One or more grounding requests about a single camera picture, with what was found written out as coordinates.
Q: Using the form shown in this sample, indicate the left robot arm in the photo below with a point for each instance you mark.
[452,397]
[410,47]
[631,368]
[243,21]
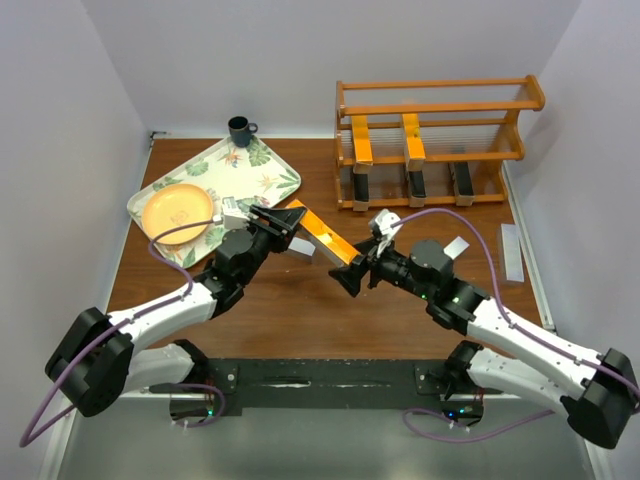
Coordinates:
[94,362]

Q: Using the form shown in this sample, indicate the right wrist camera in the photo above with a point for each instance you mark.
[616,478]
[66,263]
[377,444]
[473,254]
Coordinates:
[384,226]

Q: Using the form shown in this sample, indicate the orange toothpaste box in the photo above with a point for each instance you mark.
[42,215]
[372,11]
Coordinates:
[414,150]

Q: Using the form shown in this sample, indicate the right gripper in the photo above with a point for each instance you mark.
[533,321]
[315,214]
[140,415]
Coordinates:
[350,277]

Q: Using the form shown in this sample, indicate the wooden shelf rack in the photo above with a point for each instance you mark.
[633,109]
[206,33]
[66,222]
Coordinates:
[469,120]

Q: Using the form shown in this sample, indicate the dark blue mug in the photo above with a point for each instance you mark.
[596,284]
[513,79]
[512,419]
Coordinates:
[241,131]

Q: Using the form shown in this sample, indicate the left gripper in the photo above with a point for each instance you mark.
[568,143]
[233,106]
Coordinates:
[285,218]

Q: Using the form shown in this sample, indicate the white R.O toothpaste box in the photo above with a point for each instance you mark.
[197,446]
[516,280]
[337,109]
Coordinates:
[361,143]

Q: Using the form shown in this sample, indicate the silver toothpaste box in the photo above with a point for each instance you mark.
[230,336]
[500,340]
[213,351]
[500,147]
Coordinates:
[301,249]
[511,255]
[456,248]

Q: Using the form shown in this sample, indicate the white yellow toothpaste box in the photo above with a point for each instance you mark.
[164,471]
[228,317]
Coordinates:
[335,248]

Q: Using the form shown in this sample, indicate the black toothpaste box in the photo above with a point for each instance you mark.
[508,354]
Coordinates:
[360,178]
[416,189]
[462,184]

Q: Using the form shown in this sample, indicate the yellow plate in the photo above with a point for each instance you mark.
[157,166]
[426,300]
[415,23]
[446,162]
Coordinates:
[175,206]

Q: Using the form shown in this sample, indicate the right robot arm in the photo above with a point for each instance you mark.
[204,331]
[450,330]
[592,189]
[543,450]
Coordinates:
[597,393]

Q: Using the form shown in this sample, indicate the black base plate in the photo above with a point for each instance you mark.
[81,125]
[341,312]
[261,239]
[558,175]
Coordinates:
[333,384]

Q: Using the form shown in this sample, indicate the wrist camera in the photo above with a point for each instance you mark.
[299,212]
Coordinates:
[384,226]
[230,216]

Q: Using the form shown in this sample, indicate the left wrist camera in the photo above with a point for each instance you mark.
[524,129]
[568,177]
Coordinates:
[230,216]

